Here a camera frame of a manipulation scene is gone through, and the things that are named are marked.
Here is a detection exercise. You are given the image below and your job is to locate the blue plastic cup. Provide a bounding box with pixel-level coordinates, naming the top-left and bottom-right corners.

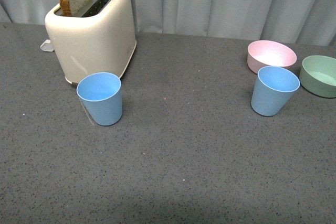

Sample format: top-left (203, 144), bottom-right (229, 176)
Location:
top-left (251, 66), bottom-right (300, 116)
top-left (77, 72), bottom-right (122, 126)

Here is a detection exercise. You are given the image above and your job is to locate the white two-slot toaster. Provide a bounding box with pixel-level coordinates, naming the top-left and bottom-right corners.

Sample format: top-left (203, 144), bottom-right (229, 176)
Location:
top-left (45, 0), bottom-right (137, 85)

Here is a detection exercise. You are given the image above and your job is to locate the pink bowl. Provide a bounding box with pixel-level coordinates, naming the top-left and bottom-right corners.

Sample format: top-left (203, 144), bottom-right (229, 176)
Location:
top-left (247, 40), bottom-right (297, 73)

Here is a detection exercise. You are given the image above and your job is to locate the white power plug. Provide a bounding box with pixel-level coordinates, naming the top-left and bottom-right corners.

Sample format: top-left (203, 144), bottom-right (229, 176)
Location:
top-left (40, 39), bottom-right (54, 52)

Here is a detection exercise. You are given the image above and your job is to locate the green bowl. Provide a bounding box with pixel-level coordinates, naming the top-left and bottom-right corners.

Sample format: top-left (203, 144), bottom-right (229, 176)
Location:
top-left (299, 55), bottom-right (335, 98)

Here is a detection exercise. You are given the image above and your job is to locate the grey curtain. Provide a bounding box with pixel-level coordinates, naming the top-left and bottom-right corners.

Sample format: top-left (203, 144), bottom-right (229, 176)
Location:
top-left (0, 0), bottom-right (336, 47)

